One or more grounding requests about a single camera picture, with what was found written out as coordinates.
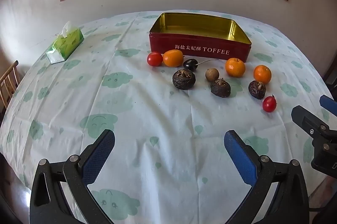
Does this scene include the cloud print tablecloth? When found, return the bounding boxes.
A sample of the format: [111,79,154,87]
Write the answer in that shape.
[0,10,333,224]

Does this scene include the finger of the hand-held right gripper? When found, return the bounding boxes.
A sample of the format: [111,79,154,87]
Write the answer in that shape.
[291,105,337,139]
[319,95,337,117]

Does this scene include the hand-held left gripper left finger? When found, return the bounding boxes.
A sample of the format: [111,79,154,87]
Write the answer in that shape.
[29,129,116,224]

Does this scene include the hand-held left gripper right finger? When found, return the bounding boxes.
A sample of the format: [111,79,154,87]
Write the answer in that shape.
[224,130,310,224]

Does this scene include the dark wooden chair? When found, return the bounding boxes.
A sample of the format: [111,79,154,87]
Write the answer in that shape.
[323,66,337,93]

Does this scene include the dark cherry with stem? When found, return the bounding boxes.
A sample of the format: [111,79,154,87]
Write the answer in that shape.
[183,58,219,72]

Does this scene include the red tin box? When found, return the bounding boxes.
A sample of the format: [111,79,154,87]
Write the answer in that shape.
[149,12,252,63]

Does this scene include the green tissue pack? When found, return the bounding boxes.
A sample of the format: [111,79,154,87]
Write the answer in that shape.
[46,21,85,64]

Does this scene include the dark water chestnut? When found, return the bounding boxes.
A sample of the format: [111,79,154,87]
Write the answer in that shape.
[172,69,196,88]
[248,80,266,100]
[210,78,231,98]

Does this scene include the brown longan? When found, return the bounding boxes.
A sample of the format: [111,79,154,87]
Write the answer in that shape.
[205,68,220,82]

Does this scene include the mandarin orange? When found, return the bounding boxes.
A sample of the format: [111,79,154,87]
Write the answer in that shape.
[253,65,272,84]
[225,58,246,78]

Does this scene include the round cherry tomato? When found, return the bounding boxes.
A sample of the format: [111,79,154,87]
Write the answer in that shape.
[147,51,163,67]

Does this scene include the oval orange kumquat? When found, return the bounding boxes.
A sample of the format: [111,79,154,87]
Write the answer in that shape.
[163,49,184,68]

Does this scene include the light wooden chair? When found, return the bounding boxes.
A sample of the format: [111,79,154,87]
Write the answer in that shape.
[0,61,21,109]

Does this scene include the oval cherry tomato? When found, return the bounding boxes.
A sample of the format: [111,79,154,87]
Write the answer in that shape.
[262,94,277,113]

